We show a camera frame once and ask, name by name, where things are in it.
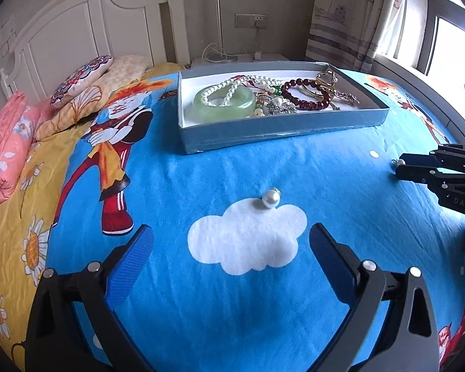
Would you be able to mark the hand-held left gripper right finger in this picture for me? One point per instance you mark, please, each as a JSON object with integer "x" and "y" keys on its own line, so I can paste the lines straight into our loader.
{"x": 329, "y": 263}

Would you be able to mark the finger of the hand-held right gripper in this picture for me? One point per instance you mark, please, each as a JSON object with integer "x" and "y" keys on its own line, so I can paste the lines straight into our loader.
{"x": 412, "y": 173}
{"x": 414, "y": 159}

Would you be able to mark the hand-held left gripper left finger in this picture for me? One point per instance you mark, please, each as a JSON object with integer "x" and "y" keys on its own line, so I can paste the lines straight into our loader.
{"x": 133, "y": 259}

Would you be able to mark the small pearl earring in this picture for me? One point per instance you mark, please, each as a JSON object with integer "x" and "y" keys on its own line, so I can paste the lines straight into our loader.
{"x": 393, "y": 161}

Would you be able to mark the large pearl earring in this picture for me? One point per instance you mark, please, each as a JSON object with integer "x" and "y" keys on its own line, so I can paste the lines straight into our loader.
{"x": 270, "y": 199}

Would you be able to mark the grey-blue cardboard box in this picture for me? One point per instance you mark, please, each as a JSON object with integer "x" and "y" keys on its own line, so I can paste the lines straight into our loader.
{"x": 279, "y": 133}

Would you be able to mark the silver rhinestone brooch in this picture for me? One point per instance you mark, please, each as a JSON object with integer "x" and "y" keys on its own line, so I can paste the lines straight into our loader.
{"x": 279, "y": 104}

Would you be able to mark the blue cartoon blanket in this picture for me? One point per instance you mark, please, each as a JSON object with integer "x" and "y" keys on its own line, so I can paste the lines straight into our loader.
{"x": 217, "y": 317}

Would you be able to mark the window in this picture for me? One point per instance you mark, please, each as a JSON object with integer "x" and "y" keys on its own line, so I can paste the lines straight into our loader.
{"x": 449, "y": 54}

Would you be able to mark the yellow floral bedsheet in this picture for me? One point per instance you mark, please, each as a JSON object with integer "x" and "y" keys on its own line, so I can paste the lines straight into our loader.
{"x": 31, "y": 209}

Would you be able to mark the gold bangle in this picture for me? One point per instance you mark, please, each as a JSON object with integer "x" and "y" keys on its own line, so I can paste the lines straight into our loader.
{"x": 325, "y": 79}

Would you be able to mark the ship-print curtain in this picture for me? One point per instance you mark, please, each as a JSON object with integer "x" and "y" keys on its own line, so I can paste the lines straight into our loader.
{"x": 341, "y": 23}

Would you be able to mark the folded pink quilt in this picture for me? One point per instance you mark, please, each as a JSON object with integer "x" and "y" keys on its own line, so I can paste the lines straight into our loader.
{"x": 4, "y": 151}

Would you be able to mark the yellow leaf-print pillow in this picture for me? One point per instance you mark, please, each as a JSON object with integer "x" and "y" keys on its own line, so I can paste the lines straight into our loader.
{"x": 112, "y": 85}

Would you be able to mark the white nightstand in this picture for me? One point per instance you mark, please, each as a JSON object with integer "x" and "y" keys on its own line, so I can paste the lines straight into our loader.
{"x": 271, "y": 57}

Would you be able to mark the green jade bangle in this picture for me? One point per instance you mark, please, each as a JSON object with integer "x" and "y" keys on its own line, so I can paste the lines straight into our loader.
{"x": 245, "y": 106}

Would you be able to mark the round patterned cushion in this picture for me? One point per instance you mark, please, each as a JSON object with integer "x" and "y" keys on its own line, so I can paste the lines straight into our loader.
{"x": 81, "y": 79}

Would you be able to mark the white charger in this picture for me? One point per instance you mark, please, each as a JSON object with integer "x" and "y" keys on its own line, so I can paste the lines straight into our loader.
{"x": 258, "y": 55}

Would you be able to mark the white plug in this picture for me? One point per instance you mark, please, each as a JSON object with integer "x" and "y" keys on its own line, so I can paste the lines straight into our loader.
{"x": 260, "y": 22}

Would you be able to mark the white wooden headboard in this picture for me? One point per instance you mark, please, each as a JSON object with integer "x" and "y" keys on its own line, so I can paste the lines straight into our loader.
{"x": 73, "y": 27}

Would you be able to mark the silver stick lamp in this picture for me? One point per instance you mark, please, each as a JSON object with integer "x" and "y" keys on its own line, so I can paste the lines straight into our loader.
{"x": 217, "y": 15}

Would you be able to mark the wall socket panel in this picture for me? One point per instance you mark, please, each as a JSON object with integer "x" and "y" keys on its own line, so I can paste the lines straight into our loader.
{"x": 244, "y": 20}

